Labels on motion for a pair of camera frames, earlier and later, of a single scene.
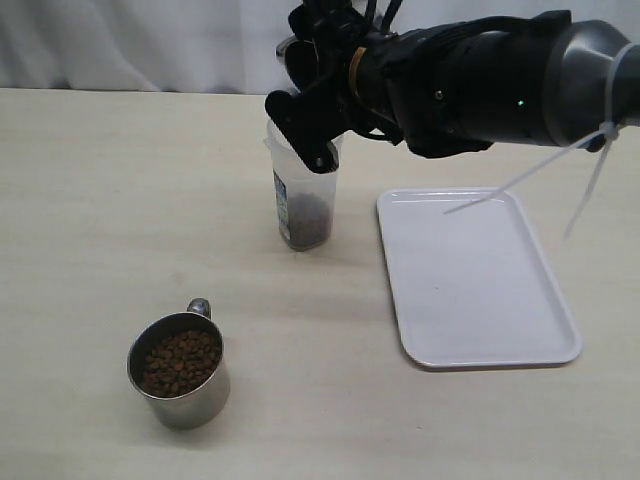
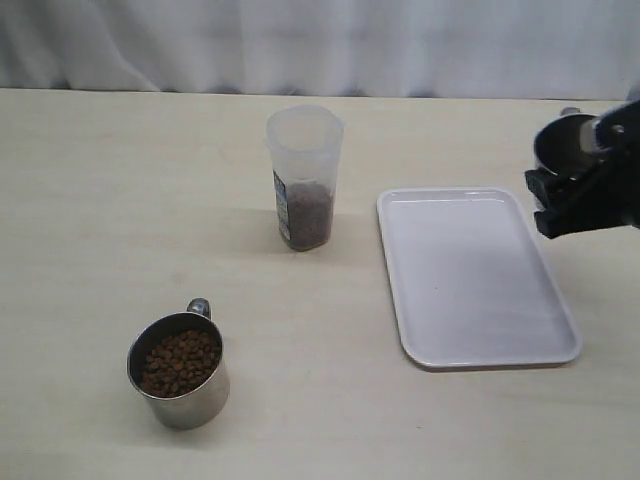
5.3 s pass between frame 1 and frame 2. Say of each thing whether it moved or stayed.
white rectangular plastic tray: stayed
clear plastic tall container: stayed
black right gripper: moved
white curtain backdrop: stayed
